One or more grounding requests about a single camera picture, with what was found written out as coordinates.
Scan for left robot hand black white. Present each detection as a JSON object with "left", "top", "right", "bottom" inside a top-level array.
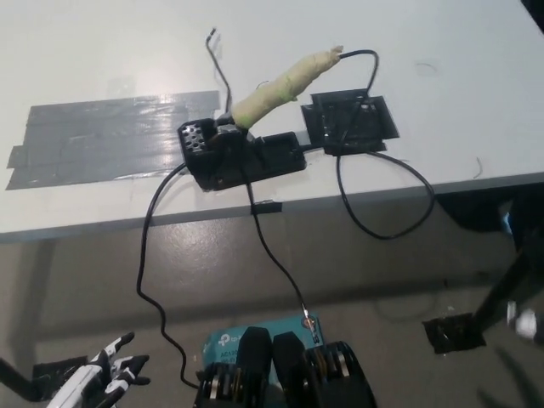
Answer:
[{"left": 48, "top": 332, "right": 152, "bottom": 408}]

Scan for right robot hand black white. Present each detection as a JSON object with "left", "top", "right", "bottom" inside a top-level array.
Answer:
[{"left": 507, "top": 299, "right": 544, "bottom": 342}]

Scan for black robot torso blocks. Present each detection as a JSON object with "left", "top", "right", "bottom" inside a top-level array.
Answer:
[{"left": 194, "top": 325, "right": 379, "bottom": 408}]

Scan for black soldering iron stand base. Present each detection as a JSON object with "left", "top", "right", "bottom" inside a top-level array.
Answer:
[{"left": 176, "top": 116, "right": 308, "bottom": 192}]

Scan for black floor tape patch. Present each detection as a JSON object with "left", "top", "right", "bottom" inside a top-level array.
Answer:
[
  {"left": 31, "top": 356, "right": 93, "bottom": 403},
  {"left": 421, "top": 313, "right": 487, "bottom": 354}
]

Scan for dark bulky object blue spot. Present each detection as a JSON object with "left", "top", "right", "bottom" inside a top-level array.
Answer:
[{"left": 437, "top": 193, "right": 544, "bottom": 273}]

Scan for teal tp-link box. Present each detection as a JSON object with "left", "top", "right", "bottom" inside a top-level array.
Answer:
[{"left": 201, "top": 313, "right": 322, "bottom": 375}]

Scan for black long curly cable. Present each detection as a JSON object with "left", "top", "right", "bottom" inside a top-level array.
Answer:
[{"left": 135, "top": 163, "right": 201, "bottom": 390}]

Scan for black cable with clip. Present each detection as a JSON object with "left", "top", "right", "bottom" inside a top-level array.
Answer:
[{"left": 237, "top": 139, "right": 320, "bottom": 346}]

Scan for black soldering iron cable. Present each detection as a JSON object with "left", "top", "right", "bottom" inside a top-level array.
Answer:
[{"left": 325, "top": 49, "right": 435, "bottom": 241}]

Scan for grey duct tape patch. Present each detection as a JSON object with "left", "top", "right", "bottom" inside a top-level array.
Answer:
[{"left": 4, "top": 89, "right": 222, "bottom": 191}]

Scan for thin black upright wire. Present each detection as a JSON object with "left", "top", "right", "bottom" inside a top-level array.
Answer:
[{"left": 205, "top": 27, "right": 233, "bottom": 118}]

